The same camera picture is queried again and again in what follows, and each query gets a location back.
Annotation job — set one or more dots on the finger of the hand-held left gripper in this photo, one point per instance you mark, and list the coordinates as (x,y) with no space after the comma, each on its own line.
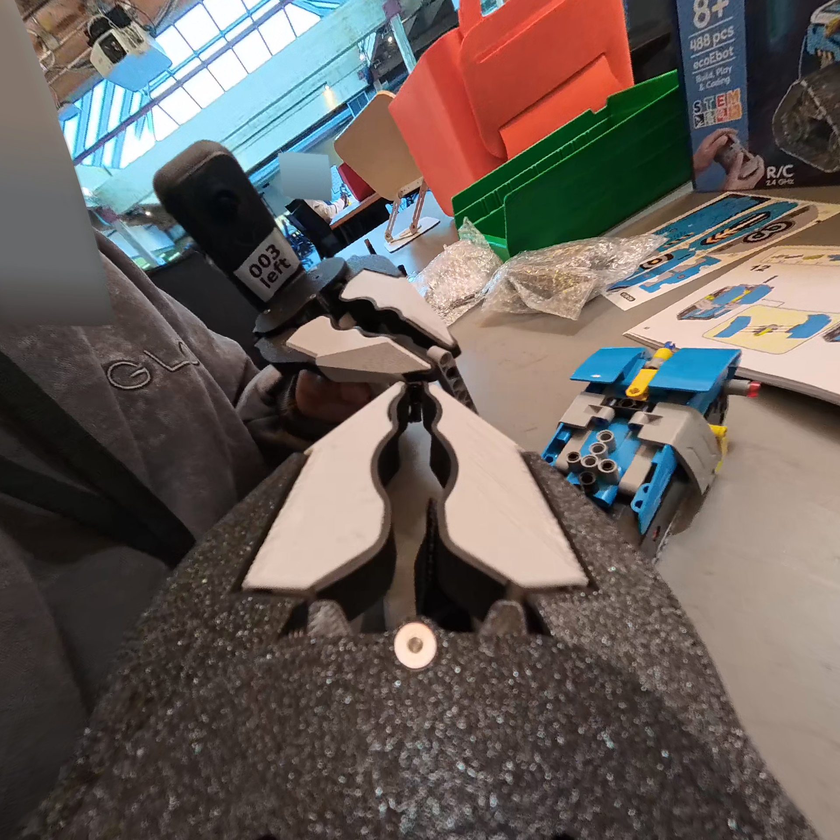
(361,354)
(400,295)

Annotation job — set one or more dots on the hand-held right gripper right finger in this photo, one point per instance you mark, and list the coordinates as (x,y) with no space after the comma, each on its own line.
(512,525)

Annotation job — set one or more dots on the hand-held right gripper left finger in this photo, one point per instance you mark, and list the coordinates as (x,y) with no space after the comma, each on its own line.
(315,525)

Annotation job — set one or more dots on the long grey perforated beam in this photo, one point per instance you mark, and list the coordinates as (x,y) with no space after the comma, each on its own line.
(453,377)

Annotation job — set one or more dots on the blue brick toy car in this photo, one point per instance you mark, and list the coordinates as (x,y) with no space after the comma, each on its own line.
(643,426)

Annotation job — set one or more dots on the person's left forearm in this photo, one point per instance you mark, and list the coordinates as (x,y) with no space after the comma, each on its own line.
(269,407)

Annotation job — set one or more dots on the grey desk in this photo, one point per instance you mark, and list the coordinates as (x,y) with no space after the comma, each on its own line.
(754,590)

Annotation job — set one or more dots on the crumpled clear plastic bag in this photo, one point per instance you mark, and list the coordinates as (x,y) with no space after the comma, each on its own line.
(571,275)
(453,275)

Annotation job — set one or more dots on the red bag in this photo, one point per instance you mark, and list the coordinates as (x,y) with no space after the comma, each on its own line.
(358,184)

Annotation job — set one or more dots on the wooden laptop stand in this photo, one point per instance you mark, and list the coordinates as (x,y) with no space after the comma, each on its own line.
(377,144)

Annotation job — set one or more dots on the white ceiling-mounted unit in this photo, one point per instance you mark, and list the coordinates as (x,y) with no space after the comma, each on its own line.
(128,52)

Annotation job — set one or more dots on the bright green plastic bin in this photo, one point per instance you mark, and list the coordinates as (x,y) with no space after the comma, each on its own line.
(577,170)

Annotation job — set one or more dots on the person's dark grey clothing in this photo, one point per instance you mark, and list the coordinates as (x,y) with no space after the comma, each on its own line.
(98,459)

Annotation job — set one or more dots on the orange plastic bin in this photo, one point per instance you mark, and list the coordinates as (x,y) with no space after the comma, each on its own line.
(512,85)

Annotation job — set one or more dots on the open instruction booklet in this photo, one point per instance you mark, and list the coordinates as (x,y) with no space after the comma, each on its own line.
(754,315)

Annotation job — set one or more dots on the blue sticker sheet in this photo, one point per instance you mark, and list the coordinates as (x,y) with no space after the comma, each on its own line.
(722,243)

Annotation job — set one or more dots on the dark blue toy box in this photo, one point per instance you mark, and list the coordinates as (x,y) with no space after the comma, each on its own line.
(774,92)

